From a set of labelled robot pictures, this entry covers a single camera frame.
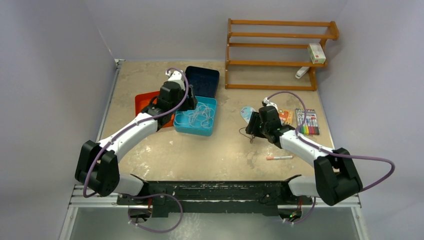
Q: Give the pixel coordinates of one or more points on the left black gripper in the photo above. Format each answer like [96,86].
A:
[190,101]

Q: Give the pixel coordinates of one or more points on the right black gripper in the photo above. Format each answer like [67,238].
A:
[252,128]

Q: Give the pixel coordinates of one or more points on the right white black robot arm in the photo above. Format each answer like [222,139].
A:
[335,175]

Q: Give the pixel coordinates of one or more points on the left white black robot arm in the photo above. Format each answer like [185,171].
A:
[98,163]

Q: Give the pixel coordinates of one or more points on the blue blister pack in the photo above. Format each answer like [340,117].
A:
[246,113]

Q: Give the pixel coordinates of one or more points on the light blue plastic tray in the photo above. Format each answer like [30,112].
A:
[199,121]

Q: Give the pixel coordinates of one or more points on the dark blue plastic tray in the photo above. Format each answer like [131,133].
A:
[205,81]

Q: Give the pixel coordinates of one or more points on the orange card pack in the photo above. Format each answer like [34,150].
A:
[285,116]

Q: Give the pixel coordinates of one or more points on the white orange marker pen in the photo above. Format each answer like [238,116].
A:
[274,158]

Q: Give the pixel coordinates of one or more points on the orange plastic tray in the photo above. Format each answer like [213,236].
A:
[144,101]

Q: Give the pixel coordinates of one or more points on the coloured marker set pack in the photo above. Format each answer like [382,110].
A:
[310,127]

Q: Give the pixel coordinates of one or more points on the white stapler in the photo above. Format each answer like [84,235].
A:
[301,72]

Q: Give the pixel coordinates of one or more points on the white cardboard box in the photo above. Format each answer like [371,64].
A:
[316,53]

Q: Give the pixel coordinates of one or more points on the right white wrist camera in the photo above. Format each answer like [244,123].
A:
[266,102]

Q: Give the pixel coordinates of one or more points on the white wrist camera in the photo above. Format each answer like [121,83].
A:
[266,102]
[176,77]

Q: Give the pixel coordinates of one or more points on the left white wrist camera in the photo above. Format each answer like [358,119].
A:
[176,77]

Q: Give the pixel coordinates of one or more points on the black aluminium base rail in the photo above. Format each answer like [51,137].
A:
[269,198]

